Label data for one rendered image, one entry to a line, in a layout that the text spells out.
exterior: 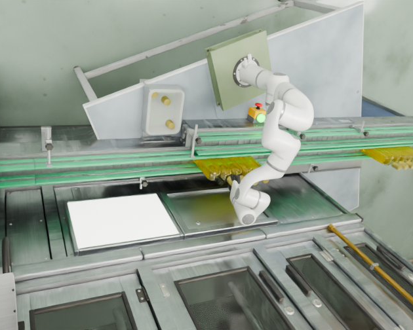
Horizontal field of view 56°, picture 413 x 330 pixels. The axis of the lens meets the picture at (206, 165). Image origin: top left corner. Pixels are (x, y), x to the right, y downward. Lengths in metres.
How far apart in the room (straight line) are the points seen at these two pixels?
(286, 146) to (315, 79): 0.98
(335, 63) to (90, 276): 1.74
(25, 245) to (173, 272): 0.56
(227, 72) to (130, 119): 0.52
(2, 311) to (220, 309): 0.67
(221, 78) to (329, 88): 0.77
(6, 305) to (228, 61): 1.36
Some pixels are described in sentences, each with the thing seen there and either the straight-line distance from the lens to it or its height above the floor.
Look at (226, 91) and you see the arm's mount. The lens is 1.98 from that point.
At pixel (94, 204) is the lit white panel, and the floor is 1.03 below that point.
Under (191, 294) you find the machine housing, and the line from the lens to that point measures 1.47.
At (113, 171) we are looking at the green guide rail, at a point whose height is 0.91.
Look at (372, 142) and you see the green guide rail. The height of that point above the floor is 0.94.
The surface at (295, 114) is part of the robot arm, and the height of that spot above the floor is 1.39.
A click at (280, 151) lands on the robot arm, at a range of 1.46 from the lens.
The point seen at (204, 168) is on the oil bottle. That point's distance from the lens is 1.88.
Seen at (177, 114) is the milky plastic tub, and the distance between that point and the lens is 1.93.
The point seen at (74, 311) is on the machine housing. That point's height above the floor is 1.55.
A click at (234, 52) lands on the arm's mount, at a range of 1.95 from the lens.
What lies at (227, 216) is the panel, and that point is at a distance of 1.80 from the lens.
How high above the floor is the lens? 2.48
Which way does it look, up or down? 52 degrees down
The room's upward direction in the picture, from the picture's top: 139 degrees clockwise
